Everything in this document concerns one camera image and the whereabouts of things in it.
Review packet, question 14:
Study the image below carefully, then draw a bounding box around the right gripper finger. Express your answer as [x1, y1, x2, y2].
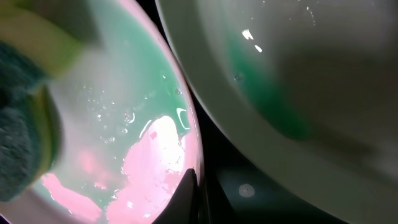
[153, 169, 198, 224]

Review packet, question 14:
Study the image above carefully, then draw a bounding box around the white plate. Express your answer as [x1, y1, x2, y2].
[1, 0, 203, 223]

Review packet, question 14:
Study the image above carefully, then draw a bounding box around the mint plate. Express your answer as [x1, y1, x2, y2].
[156, 0, 397, 223]

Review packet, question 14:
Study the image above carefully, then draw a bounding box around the green scouring sponge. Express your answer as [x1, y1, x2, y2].
[1, 5, 81, 202]

